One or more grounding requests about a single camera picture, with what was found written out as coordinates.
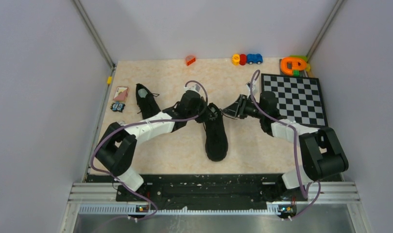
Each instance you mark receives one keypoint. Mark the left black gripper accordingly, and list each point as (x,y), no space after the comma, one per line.
(207,114)

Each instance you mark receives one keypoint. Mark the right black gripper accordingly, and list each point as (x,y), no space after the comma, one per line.
(234,110)

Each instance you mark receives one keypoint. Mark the black shoe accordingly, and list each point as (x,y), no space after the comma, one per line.
(146,102)
(216,143)

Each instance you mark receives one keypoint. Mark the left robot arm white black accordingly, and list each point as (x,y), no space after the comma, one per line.
(117,147)

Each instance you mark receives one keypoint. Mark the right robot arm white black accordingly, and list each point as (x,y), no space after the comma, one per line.
(317,151)

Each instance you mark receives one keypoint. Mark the red toy cylinder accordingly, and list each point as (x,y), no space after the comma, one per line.
(242,59)

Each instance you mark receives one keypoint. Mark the yellow toy cylinder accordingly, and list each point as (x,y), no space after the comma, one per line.
(235,59)

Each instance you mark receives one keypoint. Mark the blue toy car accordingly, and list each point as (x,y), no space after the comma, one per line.
(254,59)

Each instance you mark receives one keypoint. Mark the orange toy brick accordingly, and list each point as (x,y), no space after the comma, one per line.
(189,60)

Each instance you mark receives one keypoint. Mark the black white checkerboard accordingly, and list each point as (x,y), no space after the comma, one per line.
(299,98)

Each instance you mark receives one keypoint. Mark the pink triangle card box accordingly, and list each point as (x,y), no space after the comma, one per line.
(121,93)

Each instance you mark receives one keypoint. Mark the small blue black toy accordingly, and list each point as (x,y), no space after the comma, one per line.
(117,107)

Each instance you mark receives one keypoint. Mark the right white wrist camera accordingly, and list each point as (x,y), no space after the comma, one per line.
(252,89)

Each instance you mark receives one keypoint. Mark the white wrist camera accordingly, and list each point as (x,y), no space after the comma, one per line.
(192,87)
(252,89)

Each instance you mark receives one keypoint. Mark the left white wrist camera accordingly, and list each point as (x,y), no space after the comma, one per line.
(192,87)

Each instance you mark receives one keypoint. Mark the orange ring toy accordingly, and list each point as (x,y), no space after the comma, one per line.
(293,66)

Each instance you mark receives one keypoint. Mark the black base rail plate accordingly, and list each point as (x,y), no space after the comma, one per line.
(202,192)

